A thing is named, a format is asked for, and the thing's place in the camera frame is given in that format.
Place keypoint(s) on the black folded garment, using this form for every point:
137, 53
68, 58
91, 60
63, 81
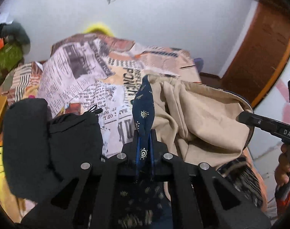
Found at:
40, 152

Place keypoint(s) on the newspaper print bed sheet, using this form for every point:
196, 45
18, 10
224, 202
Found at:
92, 70

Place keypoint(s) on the beige drawstring pants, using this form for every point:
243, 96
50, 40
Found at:
197, 122

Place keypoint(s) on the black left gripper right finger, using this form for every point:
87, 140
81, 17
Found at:
199, 196

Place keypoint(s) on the green patterned bag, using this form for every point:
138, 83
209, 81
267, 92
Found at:
10, 56

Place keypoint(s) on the yellow plush pillow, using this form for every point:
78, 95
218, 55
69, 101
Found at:
99, 28

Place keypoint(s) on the person's right hand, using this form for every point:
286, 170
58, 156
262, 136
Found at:
283, 168

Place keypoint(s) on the navy patterned large garment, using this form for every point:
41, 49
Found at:
156, 200

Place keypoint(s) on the dark grey cloth bundle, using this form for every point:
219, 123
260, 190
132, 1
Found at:
15, 32

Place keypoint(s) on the yellow blanket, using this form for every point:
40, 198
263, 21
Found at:
12, 205

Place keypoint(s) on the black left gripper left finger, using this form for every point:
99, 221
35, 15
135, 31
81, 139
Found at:
110, 196

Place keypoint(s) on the brown wooden door frame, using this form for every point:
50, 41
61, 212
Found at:
262, 55

